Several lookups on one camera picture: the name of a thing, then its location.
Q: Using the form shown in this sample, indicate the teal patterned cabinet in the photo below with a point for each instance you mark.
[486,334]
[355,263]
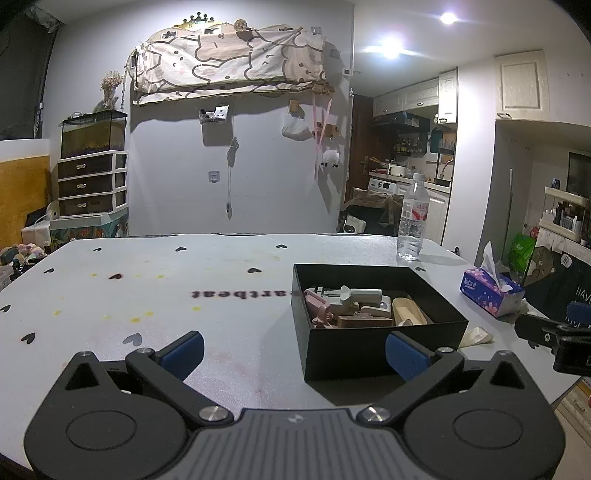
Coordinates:
[87,228]

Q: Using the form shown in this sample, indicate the green bag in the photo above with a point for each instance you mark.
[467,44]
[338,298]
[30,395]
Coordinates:
[521,249]

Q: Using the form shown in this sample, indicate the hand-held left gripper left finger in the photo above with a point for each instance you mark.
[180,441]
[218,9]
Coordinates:
[184,354]

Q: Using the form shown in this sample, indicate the white round reel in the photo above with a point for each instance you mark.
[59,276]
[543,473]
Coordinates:
[374,310]

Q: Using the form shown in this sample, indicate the ceiling light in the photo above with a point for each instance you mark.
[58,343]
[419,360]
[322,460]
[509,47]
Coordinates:
[447,18]
[391,47]

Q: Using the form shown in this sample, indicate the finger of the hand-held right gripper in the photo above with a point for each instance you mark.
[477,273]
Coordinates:
[535,330]
[579,310]

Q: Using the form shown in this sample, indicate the white sheep plush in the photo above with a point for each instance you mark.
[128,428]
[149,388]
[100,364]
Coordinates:
[331,158]

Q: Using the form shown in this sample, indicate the gold crown ornament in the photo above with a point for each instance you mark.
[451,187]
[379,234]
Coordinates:
[193,21]

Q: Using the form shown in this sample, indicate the black letter board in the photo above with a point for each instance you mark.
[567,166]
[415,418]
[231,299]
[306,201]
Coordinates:
[565,279]

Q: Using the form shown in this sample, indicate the white wall bag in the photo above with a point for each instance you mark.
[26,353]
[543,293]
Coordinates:
[294,127]

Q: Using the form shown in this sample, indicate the white drawer unit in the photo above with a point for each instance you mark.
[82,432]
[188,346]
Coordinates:
[87,184]

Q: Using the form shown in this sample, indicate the wall clip holder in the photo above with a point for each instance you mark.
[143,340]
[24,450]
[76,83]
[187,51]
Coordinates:
[214,115]

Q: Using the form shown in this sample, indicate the printed blanket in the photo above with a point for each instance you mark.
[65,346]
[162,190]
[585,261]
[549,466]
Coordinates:
[221,60]

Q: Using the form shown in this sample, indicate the white cabinet door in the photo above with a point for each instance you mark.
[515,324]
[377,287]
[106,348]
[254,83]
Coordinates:
[521,85]

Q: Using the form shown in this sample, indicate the pile of plush toys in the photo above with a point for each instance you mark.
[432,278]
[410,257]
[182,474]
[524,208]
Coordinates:
[23,254]

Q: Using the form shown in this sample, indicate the white kitchen wall cabinets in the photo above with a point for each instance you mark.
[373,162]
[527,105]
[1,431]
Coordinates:
[406,97]

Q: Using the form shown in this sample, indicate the white appliance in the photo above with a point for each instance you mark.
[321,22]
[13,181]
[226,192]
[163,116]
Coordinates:
[44,217]

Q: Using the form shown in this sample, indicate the oval wooden box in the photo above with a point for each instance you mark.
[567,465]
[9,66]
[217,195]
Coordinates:
[408,314]

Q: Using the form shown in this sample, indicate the dried flower bunch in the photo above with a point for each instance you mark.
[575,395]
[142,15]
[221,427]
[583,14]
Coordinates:
[111,85]

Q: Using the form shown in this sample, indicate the clear water bottle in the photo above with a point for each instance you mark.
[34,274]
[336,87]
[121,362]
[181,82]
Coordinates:
[412,221]

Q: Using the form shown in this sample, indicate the glass fish tank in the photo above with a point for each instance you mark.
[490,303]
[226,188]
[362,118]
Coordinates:
[92,136]

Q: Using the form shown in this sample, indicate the chair with brown cloth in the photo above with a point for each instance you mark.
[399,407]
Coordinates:
[369,203]

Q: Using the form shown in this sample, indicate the small white wall socket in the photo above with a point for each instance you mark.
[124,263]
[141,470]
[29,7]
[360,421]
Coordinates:
[213,177]

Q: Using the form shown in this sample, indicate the black box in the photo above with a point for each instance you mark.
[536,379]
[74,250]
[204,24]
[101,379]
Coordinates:
[351,350]

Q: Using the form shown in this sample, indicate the white washing machine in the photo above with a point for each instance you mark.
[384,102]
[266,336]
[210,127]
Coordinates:
[383,185]

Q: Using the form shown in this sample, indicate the pink hanging ribbons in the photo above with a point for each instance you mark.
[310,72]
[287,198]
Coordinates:
[318,134]

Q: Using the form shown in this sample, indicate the purple floral tissue pack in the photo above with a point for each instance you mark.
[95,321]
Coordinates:
[485,288]

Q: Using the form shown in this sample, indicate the dark window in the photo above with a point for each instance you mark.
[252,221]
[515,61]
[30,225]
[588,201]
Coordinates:
[23,69]

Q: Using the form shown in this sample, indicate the brown rectangular block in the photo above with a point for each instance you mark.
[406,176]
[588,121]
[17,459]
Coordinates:
[362,321]

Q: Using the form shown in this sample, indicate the white crumpled paper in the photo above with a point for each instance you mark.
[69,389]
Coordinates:
[475,336]

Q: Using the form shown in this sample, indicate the pink folding scissors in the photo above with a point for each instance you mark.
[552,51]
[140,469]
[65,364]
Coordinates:
[316,304]

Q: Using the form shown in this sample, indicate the white plastic printed part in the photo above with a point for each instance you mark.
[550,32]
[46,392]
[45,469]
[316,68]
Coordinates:
[364,294]

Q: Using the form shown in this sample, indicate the small wooden wall tag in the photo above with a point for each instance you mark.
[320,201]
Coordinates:
[293,107]

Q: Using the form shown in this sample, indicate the white shelf rack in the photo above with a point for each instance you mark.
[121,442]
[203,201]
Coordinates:
[565,212]

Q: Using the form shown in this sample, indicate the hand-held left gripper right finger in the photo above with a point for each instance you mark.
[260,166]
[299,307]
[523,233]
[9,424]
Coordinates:
[406,356]

